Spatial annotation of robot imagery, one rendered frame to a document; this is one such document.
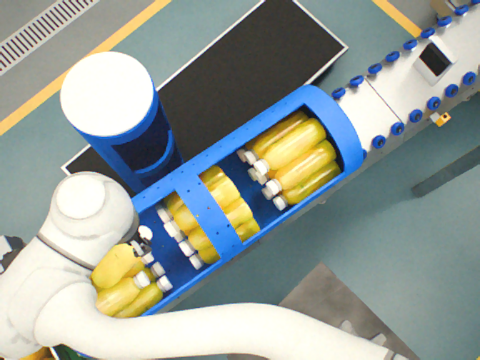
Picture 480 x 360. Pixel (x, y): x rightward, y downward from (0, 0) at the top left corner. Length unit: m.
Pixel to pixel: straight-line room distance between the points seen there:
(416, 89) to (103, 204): 1.23
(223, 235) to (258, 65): 1.48
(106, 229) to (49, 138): 1.99
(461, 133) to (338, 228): 0.84
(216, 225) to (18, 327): 0.56
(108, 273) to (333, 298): 0.61
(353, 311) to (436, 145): 1.50
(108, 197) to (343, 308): 0.85
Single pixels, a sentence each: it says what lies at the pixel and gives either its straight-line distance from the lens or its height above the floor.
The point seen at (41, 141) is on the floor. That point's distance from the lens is 2.69.
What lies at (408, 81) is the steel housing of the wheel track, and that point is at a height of 0.93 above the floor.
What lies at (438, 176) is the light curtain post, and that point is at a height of 0.30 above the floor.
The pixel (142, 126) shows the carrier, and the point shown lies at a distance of 1.48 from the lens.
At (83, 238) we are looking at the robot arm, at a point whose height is 1.67.
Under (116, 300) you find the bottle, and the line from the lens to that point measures 1.24.
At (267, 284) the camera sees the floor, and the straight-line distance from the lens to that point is 2.36.
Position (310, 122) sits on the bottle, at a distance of 1.27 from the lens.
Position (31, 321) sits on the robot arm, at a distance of 0.73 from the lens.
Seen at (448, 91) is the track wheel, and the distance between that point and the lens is 1.66.
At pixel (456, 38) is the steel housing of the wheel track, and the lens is 1.83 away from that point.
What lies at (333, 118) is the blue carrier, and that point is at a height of 1.23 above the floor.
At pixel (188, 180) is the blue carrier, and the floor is 1.22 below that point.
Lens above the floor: 2.35
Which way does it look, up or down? 75 degrees down
